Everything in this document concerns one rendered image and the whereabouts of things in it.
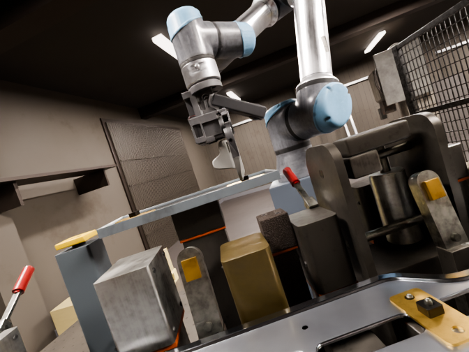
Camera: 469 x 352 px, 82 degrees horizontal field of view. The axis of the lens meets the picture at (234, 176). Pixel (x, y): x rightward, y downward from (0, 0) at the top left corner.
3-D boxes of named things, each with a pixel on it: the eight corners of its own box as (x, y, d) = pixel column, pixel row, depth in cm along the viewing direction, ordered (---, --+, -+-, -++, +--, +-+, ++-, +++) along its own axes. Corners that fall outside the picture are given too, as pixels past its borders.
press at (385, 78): (392, 170, 558) (357, 51, 545) (373, 166, 673) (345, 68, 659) (463, 150, 531) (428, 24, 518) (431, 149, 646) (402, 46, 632)
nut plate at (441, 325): (490, 332, 23) (487, 320, 23) (451, 348, 23) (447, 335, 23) (417, 289, 31) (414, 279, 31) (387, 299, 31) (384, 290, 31)
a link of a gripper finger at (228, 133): (232, 159, 57) (220, 121, 57) (240, 156, 57) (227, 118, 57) (231, 158, 53) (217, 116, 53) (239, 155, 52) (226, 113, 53)
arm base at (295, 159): (279, 178, 95) (271, 151, 95) (322, 165, 92) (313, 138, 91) (277, 185, 81) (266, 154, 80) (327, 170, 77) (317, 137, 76)
